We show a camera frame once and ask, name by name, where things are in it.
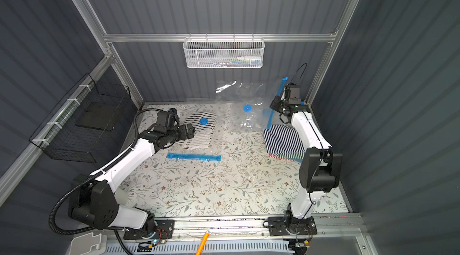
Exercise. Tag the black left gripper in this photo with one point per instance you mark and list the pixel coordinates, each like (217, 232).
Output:
(188, 131)

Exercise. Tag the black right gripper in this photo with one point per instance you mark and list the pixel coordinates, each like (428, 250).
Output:
(275, 103)

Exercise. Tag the blue white striped garment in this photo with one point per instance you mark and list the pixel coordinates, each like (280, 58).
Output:
(281, 139)

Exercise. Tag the clear vacuum bag blue zipper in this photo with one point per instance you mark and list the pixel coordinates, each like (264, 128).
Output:
(250, 103)

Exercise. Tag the green white striped garment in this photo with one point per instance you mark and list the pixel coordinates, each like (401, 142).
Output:
(295, 155)

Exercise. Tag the red white striped tank top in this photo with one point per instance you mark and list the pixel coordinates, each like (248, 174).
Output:
(276, 156)

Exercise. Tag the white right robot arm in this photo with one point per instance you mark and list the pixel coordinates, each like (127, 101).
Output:
(320, 169)

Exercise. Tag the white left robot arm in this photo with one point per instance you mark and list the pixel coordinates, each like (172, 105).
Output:
(93, 201)

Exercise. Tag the blue valve cap on bag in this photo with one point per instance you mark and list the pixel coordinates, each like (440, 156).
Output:
(247, 108)

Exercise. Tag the black white striped garment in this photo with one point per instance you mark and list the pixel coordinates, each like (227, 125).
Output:
(203, 134)

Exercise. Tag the orange pencil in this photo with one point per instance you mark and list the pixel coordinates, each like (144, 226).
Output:
(203, 243)

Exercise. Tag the white wire wall basket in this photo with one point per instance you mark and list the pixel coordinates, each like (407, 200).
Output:
(221, 54)

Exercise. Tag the black wire wall basket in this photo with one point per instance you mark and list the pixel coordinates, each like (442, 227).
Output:
(90, 127)

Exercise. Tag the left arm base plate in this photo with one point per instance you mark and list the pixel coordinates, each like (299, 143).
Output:
(153, 229)

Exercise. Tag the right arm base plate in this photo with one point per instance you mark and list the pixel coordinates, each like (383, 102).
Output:
(280, 226)

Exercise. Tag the white plastic bracket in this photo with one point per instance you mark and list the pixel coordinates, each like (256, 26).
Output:
(88, 244)

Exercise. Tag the white vented cable duct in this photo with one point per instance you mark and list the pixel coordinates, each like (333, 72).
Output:
(226, 247)

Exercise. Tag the aluminium corner frame post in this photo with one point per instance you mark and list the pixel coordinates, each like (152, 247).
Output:
(343, 24)

